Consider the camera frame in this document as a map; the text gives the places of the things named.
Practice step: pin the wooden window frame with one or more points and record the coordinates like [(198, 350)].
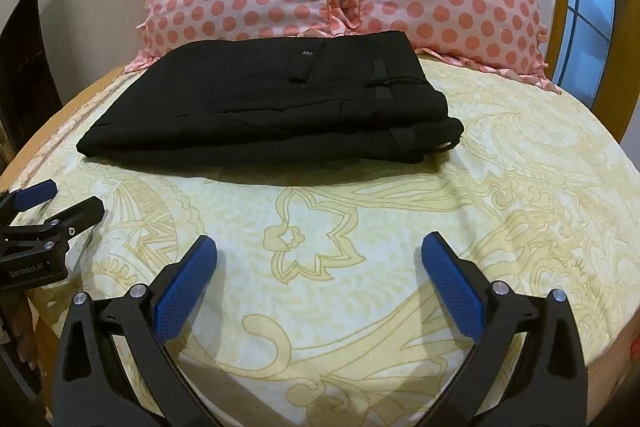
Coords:
[(622, 72)]

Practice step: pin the person's left hand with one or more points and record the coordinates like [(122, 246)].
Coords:
[(22, 322)]

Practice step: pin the yellow patterned bed sheet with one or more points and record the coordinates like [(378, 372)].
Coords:
[(350, 217)]

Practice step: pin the black flat screen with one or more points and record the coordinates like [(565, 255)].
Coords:
[(27, 72)]

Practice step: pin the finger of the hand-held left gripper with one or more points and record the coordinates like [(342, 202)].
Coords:
[(35, 196), (80, 217)]

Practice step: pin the black pants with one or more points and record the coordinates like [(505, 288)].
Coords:
[(275, 107)]

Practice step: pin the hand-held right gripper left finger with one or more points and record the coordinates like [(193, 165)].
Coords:
[(185, 287)]

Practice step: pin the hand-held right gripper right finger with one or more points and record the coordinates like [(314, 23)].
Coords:
[(452, 287)]

